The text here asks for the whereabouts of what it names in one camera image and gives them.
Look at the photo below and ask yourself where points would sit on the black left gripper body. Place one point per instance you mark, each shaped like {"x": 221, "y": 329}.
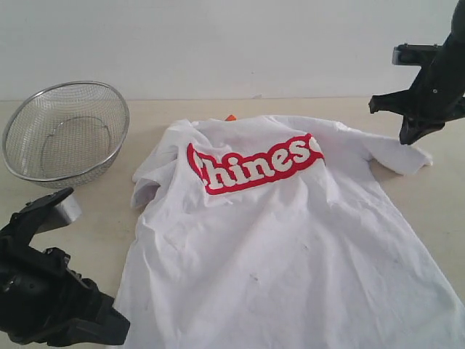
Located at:
{"x": 39, "y": 293}

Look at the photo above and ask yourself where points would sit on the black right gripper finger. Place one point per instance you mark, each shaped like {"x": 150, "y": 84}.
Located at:
{"x": 396, "y": 102}
{"x": 413, "y": 130}

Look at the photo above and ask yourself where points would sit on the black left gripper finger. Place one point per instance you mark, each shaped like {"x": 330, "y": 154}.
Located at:
{"x": 112, "y": 330}

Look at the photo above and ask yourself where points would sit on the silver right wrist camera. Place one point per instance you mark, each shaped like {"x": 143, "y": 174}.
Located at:
{"x": 414, "y": 55}

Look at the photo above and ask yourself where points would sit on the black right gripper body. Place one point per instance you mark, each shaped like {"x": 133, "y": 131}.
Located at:
{"x": 436, "y": 95}

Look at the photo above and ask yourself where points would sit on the white t-shirt red lettering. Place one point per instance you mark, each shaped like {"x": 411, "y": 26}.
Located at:
{"x": 272, "y": 232}

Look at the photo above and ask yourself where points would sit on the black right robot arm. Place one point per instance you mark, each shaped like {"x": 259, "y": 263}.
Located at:
{"x": 453, "y": 46}

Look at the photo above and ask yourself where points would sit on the metal wire mesh basket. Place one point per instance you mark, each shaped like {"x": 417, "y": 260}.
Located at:
{"x": 66, "y": 135}

